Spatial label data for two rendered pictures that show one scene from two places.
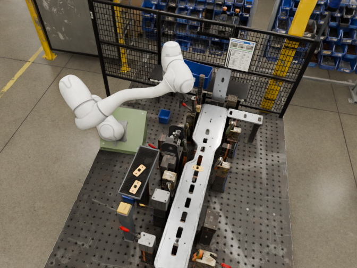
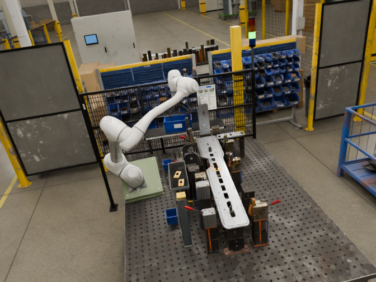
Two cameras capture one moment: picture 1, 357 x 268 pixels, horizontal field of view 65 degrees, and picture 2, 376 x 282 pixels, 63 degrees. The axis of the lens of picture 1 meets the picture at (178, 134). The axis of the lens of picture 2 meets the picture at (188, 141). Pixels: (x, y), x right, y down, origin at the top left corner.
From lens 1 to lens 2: 1.21 m
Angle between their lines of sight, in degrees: 26
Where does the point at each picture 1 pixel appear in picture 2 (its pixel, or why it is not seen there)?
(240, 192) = (255, 186)
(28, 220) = not seen: outside the picture
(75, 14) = (50, 132)
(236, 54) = (203, 98)
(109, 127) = (134, 168)
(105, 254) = (175, 262)
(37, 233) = not seen: outside the picture
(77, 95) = (118, 123)
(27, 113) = (22, 233)
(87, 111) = (129, 132)
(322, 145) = (295, 160)
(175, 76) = (185, 82)
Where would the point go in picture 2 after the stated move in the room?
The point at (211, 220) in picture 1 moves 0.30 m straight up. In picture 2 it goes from (247, 187) to (246, 153)
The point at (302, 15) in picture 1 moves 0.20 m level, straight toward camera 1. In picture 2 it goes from (236, 56) to (238, 60)
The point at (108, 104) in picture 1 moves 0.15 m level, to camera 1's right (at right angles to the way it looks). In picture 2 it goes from (142, 122) to (162, 118)
